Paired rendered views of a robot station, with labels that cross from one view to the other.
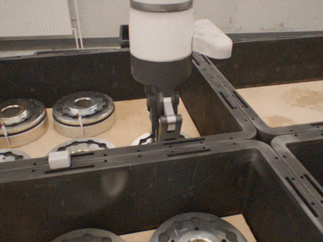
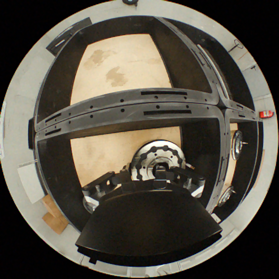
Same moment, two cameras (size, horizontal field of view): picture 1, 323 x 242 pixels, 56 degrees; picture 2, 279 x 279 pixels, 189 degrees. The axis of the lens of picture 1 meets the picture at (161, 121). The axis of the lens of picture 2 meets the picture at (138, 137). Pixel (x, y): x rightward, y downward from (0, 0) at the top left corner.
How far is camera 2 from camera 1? 0.39 m
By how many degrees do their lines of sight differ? 56
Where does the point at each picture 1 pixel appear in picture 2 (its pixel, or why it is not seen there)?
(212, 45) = not seen: outside the picture
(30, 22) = (34, 178)
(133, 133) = not seen: hidden behind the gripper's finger
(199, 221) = not seen: hidden behind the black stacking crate
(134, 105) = (83, 174)
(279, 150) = (228, 104)
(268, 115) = (104, 78)
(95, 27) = (30, 154)
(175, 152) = (223, 177)
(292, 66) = (72, 60)
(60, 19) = (30, 168)
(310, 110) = (107, 59)
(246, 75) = (65, 85)
